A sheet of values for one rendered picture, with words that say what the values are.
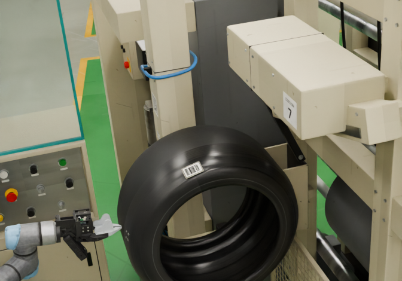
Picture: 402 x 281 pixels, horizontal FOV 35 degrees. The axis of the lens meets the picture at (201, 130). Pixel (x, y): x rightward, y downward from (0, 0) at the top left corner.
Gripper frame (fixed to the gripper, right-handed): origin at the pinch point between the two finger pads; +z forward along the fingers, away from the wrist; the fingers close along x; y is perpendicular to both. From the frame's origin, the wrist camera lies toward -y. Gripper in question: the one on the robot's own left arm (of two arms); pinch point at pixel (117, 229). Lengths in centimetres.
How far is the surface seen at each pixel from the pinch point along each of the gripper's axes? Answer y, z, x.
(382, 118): 55, 61, -47
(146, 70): 44, 16, 30
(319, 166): -102, 183, 196
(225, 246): -24, 44, 14
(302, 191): -6, 76, 18
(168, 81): 41, 23, 25
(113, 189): -120, 35, 227
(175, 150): 26.5, 19.2, 0.8
